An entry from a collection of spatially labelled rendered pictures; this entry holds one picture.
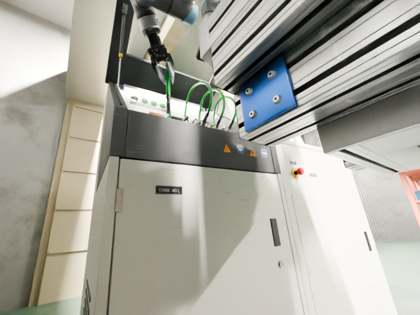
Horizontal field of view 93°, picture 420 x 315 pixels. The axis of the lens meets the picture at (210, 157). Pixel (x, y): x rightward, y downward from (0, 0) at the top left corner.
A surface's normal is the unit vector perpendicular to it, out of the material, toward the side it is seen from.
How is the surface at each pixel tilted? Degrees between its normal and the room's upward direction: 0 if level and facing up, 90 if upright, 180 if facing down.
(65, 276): 90
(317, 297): 90
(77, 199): 90
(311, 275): 90
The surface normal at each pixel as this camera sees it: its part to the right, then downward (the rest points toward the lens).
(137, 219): 0.52, -0.32
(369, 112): -0.80, -0.15
